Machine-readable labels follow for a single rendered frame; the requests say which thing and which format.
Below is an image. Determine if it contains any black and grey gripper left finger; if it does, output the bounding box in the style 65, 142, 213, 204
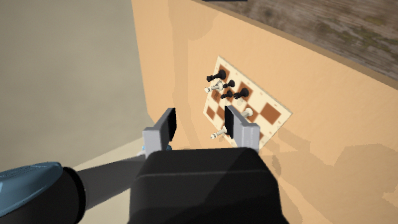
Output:
142, 108, 177, 159

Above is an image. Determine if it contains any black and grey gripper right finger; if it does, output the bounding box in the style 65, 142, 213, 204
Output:
225, 105, 260, 154

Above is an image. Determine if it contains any brown and cream chessboard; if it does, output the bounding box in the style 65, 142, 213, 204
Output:
203, 56, 292, 151

